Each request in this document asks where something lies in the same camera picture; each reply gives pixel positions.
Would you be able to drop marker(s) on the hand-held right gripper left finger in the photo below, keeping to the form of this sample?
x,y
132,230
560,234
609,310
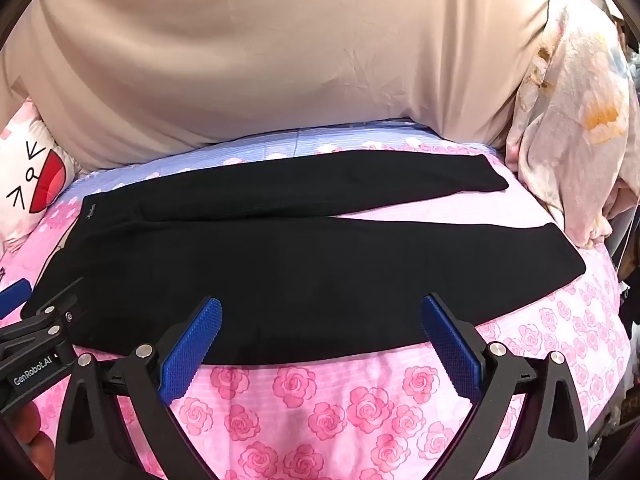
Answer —
x,y
192,345

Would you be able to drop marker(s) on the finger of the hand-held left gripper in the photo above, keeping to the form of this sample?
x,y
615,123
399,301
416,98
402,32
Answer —
x,y
15,296
60,306

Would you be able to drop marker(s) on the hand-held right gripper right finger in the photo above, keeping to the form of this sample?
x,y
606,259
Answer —
x,y
450,345

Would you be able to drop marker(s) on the black pants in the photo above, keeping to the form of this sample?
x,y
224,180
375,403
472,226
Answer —
x,y
300,280

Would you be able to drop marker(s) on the person's left hand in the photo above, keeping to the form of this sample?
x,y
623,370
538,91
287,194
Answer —
x,y
30,432

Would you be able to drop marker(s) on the cartoon cat face pillow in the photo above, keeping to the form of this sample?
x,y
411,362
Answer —
x,y
30,180

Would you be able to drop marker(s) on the pink rose print bedsheet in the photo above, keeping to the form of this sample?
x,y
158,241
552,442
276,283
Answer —
x,y
310,410

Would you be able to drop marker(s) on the dark cloth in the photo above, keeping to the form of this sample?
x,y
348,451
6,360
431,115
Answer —
x,y
629,260

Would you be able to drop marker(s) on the pale floral cloth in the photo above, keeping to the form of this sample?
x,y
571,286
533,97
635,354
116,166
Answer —
x,y
565,135

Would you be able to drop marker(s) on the beige quilt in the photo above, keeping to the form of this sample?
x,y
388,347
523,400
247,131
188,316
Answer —
x,y
250,60

